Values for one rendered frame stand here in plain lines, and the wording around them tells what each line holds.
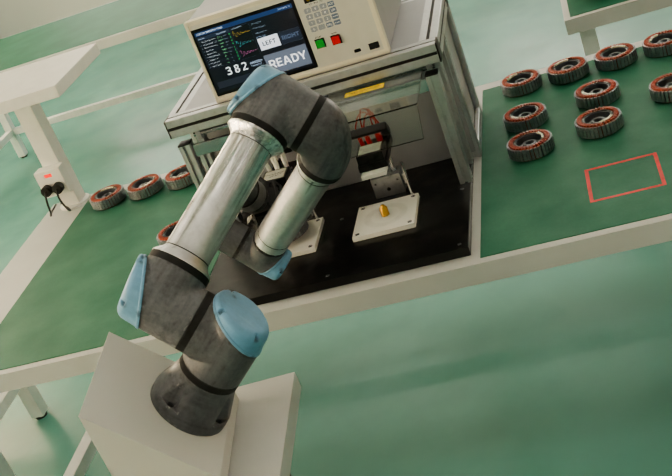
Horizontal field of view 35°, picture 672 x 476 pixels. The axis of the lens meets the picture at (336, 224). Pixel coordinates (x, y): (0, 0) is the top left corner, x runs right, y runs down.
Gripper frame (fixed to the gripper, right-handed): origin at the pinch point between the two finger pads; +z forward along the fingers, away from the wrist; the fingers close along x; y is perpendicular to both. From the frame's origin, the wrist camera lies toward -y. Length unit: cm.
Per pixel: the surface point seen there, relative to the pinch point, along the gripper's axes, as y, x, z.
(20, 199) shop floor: 146, 249, 271
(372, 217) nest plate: -2.6, -21.0, 1.7
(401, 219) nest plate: -5.9, -28.5, -1.7
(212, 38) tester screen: 41.2, 3.0, -22.7
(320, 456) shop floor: -48, 23, 67
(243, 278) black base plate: -11.8, 9.9, -6.2
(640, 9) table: 68, -96, 85
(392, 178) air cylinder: 7.7, -26.0, 7.9
